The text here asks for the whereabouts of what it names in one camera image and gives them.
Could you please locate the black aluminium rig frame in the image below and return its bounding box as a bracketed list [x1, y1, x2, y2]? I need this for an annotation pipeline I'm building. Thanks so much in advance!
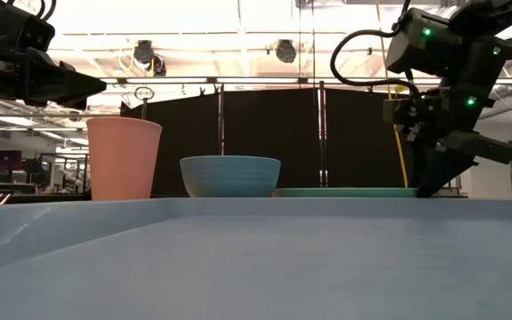
[5, 185, 469, 204]

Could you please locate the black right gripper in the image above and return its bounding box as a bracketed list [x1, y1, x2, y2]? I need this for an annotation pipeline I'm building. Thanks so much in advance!
[382, 86, 512, 199]

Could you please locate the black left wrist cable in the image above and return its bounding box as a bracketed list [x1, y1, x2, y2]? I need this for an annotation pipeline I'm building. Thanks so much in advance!
[5, 0, 57, 22]

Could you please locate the blue plastic tray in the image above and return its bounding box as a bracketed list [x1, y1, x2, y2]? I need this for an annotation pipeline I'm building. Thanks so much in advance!
[0, 196, 512, 320]

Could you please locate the pink ribbed cup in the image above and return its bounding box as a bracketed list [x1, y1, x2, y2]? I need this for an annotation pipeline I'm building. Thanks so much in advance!
[85, 116, 164, 202]

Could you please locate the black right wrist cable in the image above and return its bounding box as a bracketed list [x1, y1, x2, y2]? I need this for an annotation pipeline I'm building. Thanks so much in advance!
[330, 0, 421, 101]

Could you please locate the black ceiling spotlight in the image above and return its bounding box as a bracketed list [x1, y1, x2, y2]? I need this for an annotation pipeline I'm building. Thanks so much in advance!
[132, 39, 168, 77]
[275, 38, 298, 65]

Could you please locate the linear ceiling light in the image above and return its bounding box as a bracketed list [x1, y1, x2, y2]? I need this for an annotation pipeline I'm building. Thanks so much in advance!
[98, 76, 512, 86]

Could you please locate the green plate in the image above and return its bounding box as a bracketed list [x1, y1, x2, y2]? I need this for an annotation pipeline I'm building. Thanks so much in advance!
[271, 187, 419, 199]

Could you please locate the background black metal frame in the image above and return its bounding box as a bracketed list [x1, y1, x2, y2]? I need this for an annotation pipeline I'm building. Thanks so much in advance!
[22, 152, 92, 196]

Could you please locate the black partition screen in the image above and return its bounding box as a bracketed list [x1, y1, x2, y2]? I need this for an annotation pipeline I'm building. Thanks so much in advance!
[119, 86, 412, 198]

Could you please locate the yellow hanging cable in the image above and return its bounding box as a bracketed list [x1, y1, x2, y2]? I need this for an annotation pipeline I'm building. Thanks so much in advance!
[373, 0, 411, 188]

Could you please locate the ring-topped metal stand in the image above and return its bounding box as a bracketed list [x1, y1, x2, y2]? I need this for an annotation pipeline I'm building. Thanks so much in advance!
[133, 85, 156, 121]

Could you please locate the blue ribbed bowl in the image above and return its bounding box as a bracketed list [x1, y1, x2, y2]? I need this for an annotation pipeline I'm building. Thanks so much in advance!
[180, 155, 282, 199]

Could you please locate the dark computer monitor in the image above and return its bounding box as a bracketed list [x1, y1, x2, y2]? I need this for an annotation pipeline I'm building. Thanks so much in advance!
[0, 149, 23, 172]

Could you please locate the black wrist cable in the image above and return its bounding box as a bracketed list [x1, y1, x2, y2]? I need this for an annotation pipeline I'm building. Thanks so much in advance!
[5, 0, 57, 22]
[330, 0, 421, 101]

